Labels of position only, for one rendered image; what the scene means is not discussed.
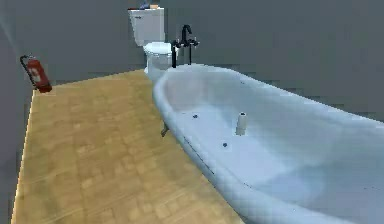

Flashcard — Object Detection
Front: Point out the white toilet paper roll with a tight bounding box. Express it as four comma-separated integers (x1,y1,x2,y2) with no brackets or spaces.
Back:
235,111,248,137

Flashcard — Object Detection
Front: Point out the black bathtub faucet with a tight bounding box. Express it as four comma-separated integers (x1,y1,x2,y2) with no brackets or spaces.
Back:
170,24,200,69

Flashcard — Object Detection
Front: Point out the white bathtub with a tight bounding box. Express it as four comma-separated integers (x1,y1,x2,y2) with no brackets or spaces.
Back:
152,63,384,224

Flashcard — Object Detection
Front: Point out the red fire extinguisher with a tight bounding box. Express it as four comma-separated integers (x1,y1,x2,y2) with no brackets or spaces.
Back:
19,54,53,94

